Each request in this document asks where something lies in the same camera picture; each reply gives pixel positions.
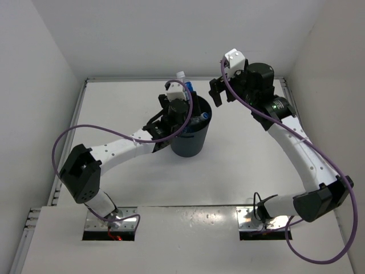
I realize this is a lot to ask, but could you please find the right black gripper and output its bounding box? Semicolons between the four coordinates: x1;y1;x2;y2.
209;64;256;107

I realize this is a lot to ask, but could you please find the blue label bottle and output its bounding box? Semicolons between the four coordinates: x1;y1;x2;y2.
176;71;194;92

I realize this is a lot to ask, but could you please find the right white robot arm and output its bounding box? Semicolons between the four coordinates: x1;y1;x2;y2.
209;59;354;223

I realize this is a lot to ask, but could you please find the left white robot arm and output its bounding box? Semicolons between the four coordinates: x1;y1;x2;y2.
59;91;201;223

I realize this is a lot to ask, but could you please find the dark grey plastic bin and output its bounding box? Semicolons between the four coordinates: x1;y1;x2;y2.
171;96;212;158

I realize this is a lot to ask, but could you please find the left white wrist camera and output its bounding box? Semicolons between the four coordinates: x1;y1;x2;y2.
165;82;186;102

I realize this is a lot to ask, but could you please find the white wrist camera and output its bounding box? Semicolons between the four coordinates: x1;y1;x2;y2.
223;49;247;79
165;82;186;102

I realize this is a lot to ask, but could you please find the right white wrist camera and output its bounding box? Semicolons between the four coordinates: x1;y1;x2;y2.
223;49;247;79

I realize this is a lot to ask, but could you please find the right aluminium frame rail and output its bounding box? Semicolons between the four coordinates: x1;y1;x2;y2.
279;77;302;124

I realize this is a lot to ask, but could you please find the aluminium frame rail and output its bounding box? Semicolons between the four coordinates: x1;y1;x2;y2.
279;77;302;124
9;78;90;273

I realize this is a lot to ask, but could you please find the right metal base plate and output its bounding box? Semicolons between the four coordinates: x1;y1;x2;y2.
236;205;289;232

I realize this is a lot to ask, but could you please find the metal base plate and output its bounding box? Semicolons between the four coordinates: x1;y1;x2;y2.
84;207;140;234
236;205;289;232

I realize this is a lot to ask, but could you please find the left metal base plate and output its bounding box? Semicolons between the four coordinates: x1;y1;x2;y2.
84;207;140;234

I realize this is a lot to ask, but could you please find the left aluminium frame rail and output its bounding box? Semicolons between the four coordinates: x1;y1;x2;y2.
9;78;90;273

